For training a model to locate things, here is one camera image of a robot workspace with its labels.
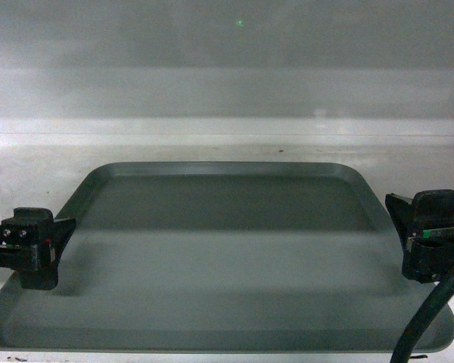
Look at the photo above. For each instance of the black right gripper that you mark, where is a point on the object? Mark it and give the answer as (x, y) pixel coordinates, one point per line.
(429, 255)

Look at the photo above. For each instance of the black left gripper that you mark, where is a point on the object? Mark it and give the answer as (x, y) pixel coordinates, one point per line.
(32, 242)

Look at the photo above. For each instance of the grey silver serving tray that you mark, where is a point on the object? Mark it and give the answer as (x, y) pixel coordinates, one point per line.
(220, 257)

